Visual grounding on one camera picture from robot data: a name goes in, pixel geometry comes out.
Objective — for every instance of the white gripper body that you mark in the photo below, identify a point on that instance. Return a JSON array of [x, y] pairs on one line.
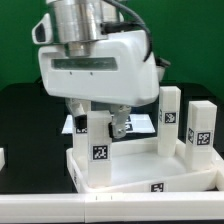
[[116, 72]]

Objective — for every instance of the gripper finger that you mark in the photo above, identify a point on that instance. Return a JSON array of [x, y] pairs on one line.
[[78, 109], [117, 127]]

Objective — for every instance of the white desk tabletop tray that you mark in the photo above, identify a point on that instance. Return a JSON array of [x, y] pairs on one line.
[[137, 168]]

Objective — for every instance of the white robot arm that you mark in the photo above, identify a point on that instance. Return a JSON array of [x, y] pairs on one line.
[[87, 53]]

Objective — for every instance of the white marker sheet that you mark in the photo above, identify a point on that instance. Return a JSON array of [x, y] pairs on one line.
[[136, 123]]

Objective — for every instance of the white front fence bar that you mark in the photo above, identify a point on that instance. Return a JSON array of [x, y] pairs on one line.
[[124, 207]]

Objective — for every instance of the white fence bar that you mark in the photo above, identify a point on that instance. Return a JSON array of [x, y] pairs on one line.
[[220, 177], [124, 207]]

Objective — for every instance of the white right fence bar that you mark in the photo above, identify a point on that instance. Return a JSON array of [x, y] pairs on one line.
[[220, 177]]

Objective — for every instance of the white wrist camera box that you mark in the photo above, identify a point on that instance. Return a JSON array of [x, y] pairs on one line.
[[161, 66]]

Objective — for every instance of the white obstacle wall left piece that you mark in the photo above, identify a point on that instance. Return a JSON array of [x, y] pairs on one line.
[[2, 158]]

